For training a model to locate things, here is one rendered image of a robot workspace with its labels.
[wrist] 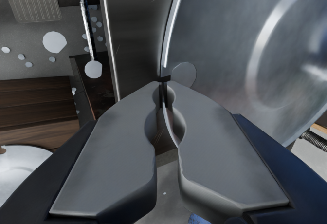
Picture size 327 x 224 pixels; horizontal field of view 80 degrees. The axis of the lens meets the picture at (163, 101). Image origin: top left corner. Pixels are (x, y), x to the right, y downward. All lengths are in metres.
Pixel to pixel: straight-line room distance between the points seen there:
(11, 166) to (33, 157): 0.06
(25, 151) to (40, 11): 0.41
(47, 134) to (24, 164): 0.12
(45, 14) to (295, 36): 0.66
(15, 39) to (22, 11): 0.21
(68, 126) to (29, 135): 0.10
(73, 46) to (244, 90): 0.80
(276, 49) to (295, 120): 0.14
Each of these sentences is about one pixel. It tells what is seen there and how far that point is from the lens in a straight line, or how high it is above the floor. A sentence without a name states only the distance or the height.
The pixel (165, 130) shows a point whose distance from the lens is 0.16.
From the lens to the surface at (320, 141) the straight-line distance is 0.39.
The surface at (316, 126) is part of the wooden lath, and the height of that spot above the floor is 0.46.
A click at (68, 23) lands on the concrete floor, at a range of 0.90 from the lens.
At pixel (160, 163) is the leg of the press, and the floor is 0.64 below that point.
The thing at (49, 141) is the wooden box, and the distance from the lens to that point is 0.69.
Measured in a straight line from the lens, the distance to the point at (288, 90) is 0.24.
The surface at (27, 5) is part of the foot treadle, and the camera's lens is 0.73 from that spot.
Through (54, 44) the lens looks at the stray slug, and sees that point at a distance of 0.25.
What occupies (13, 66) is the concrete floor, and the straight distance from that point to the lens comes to 0.95.
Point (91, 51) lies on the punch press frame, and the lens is 0.74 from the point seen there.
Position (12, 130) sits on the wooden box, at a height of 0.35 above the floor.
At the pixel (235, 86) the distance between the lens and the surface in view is 0.18.
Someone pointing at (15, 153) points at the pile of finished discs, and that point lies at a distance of 0.71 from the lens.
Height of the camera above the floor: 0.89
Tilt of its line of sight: 49 degrees down
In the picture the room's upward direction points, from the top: 137 degrees clockwise
